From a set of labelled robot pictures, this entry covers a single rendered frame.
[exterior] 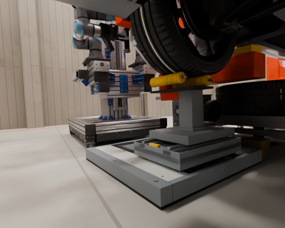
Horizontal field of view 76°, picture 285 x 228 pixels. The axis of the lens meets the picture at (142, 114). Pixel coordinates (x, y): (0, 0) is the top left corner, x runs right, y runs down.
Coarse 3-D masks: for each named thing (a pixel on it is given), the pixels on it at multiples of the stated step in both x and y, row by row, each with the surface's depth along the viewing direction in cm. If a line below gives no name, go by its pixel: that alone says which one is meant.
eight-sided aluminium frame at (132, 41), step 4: (176, 0) 124; (132, 32) 105; (132, 36) 104; (192, 36) 134; (132, 40) 104; (192, 40) 134; (196, 40) 130; (132, 44) 106; (136, 44) 104; (196, 44) 130; (136, 48) 107; (140, 52) 108; (144, 60) 111; (148, 64) 112; (152, 68) 113; (156, 72) 117
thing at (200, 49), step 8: (176, 8) 109; (176, 16) 105; (176, 24) 83; (184, 24) 115; (184, 32) 109; (184, 40) 86; (200, 40) 126; (208, 40) 120; (216, 40) 115; (224, 40) 109; (192, 48) 90; (200, 48) 123; (208, 48) 117; (216, 48) 111; (224, 48) 106; (200, 56) 93; (208, 56) 109; (216, 56) 101
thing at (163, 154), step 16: (144, 144) 97; (160, 144) 103; (176, 144) 103; (208, 144) 96; (224, 144) 95; (240, 144) 105; (160, 160) 87; (176, 160) 78; (192, 160) 81; (208, 160) 88
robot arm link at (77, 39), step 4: (76, 16) 146; (72, 36) 165; (76, 36) 162; (80, 36) 162; (84, 36) 165; (72, 40) 164; (76, 40) 164; (80, 40) 163; (84, 40) 166; (76, 44) 167; (80, 44) 167; (84, 44) 169; (76, 48) 171; (80, 48) 171; (84, 48) 172
